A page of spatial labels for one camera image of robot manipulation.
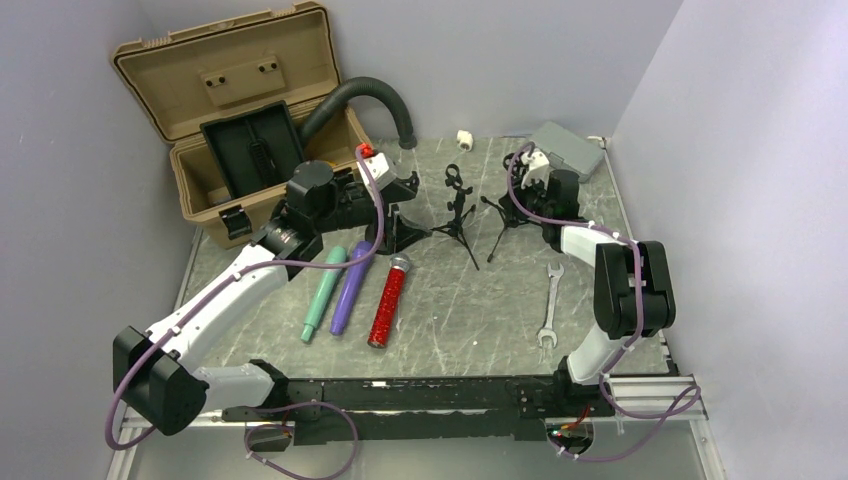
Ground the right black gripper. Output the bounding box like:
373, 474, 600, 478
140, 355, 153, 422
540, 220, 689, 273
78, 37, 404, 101
497, 172, 553, 223

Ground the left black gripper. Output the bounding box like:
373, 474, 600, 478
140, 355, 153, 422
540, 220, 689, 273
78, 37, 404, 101
313, 180, 432, 253

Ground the black round-base mic stand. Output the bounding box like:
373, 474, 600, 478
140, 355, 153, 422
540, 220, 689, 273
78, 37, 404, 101
365, 171, 430, 255

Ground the black tripod shock-mount stand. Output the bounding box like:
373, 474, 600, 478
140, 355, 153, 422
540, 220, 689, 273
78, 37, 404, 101
480, 161, 529, 263

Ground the red microphone silver grille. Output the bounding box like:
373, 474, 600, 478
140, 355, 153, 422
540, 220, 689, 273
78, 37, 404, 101
367, 253, 412, 349

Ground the black tripod mic stand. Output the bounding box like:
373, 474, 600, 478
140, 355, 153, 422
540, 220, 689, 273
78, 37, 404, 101
431, 163, 479, 270

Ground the mint green microphone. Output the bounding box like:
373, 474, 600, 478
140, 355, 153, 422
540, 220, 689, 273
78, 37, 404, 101
300, 246, 347, 343

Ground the purple microphone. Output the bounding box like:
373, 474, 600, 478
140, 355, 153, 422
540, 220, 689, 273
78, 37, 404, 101
329, 240, 373, 336

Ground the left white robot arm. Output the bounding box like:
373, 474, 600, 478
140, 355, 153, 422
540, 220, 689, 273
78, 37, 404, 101
112, 154, 420, 436

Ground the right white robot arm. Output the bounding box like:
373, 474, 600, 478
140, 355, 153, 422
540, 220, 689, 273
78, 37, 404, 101
509, 170, 676, 415

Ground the grey rectangular block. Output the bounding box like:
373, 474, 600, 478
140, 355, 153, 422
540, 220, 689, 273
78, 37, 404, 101
529, 121, 605, 183

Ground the small white pipe fitting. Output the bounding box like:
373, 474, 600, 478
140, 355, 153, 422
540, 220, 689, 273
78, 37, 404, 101
456, 130, 474, 152

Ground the silver open-end wrench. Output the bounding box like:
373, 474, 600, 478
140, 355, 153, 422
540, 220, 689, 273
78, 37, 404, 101
536, 263, 565, 348

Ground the black tray in case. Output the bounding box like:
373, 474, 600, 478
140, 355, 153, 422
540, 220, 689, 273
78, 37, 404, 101
201, 101, 306, 199

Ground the tan plastic tool case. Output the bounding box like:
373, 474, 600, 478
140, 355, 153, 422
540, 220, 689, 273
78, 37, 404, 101
112, 1, 341, 249

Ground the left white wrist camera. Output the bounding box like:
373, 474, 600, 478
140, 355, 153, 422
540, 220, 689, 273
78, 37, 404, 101
355, 143, 398, 195

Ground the black corrugated hose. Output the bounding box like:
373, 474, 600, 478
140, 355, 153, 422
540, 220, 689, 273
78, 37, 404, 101
297, 76, 419, 151

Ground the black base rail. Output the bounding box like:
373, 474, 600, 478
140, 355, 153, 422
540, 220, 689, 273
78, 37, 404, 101
222, 372, 611, 446

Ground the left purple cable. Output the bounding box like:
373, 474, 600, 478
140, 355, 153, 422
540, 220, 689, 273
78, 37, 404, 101
104, 146, 387, 480

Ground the aluminium extrusion frame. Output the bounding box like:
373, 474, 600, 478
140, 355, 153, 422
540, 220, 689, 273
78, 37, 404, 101
105, 228, 709, 480

